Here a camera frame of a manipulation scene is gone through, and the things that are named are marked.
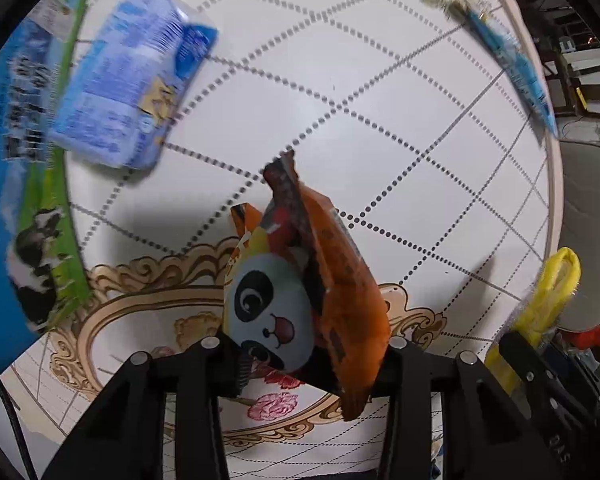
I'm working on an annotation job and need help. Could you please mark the yellow silver scrubbing sponge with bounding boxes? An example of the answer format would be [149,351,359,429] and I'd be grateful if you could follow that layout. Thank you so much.
[484,247,581,394]

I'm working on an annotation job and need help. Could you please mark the light blue tissue pack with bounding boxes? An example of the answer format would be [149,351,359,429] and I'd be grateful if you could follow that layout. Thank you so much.
[48,0,219,170]

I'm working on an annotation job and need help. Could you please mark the brown cardboard box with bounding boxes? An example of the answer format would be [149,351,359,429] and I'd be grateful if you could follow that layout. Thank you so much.
[0,0,91,372]

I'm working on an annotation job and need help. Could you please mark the grey chair seat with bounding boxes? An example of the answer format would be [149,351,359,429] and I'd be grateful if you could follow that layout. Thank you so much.
[559,141,600,333]

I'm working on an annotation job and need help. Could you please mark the blue toothbrush package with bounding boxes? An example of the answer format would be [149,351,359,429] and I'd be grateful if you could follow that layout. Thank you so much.
[454,2,558,138]

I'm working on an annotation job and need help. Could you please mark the orange panda snack bag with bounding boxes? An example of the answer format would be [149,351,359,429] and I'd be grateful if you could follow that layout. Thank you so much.
[222,152,390,420]

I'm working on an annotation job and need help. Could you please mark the patterned white tablecloth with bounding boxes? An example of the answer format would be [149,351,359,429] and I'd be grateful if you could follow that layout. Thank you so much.
[4,0,552,469]

